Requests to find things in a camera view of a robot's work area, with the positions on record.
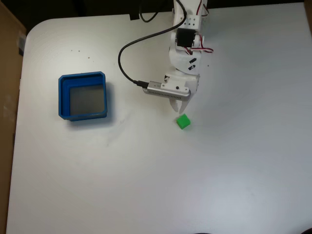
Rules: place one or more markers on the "black tape piece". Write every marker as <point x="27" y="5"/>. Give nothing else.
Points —
<point x="134" y="17"/>

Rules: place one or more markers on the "blue square box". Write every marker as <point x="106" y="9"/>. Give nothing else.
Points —
<point x="64" y="102"/>

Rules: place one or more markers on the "green cube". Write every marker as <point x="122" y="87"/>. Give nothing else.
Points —
<point x="182" y="121"/>

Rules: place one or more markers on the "silver camera box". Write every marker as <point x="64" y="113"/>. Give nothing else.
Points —
<point x="168" y="94"/>

